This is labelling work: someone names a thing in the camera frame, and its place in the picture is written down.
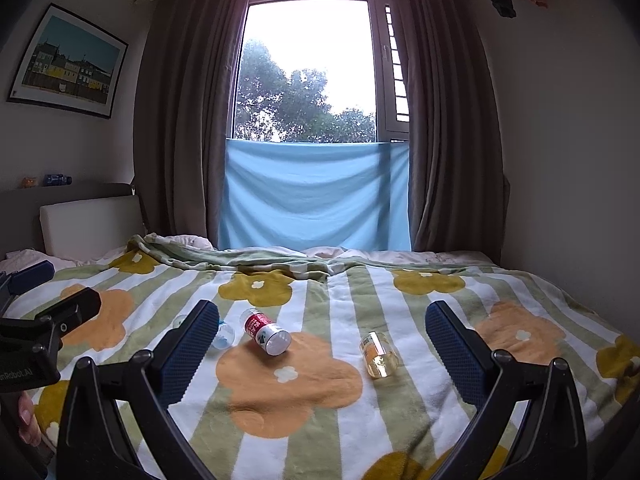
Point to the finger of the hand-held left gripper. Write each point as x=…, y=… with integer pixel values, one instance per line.
x=32, y=274
x=75, y=305

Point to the brown curtain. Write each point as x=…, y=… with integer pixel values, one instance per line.
x=185, y=120
x=450, y=120

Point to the person's left hand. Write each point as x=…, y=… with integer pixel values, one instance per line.
x=29, y=420

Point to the red label clear cup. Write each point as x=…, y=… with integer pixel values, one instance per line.
x=265, y=332

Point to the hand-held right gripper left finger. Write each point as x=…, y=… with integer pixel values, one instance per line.
x=192, y=352

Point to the grey headboard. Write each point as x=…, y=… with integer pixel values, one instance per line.
x=15, y=210

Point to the light blue cloth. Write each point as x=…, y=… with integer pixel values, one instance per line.
x=315, y=195

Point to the white headboard cushion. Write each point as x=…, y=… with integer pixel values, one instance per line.
x=90, y=222

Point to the floral striped blanket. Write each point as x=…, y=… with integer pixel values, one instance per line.
x=320, y=410

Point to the blue clear cup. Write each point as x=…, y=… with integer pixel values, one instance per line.
x=225, y=334

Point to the small orange toy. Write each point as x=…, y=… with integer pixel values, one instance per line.
x=30, y=182

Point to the framed wall picture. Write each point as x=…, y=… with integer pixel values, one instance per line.
x=70, y=62

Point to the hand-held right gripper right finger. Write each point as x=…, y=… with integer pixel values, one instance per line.
x=456, y=357

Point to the window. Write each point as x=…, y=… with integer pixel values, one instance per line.
x=305, y=70

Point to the yellow label clear cup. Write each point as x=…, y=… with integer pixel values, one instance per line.
x=379, y=356

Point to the blue bottle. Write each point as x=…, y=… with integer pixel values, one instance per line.
x=57, y=179

